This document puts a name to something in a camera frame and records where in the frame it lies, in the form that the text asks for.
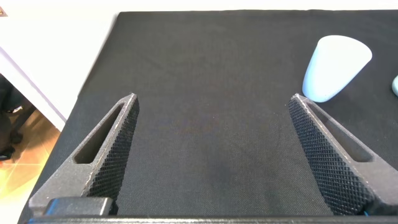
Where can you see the teal plastic cup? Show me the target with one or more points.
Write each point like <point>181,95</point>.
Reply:
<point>395,86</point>

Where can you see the dark chair base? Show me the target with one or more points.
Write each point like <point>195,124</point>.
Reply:
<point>9,124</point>

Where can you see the black fabric table cover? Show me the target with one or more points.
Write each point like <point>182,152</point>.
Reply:
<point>211,93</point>

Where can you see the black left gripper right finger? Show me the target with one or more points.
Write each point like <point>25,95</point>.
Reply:
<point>342,174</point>

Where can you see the white panel base rail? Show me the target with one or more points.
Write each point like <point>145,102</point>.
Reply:
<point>34,90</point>

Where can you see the light blue plastic cup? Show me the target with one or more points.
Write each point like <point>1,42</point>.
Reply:
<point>332,68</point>

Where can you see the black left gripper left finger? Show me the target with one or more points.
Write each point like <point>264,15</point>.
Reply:
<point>77,177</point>

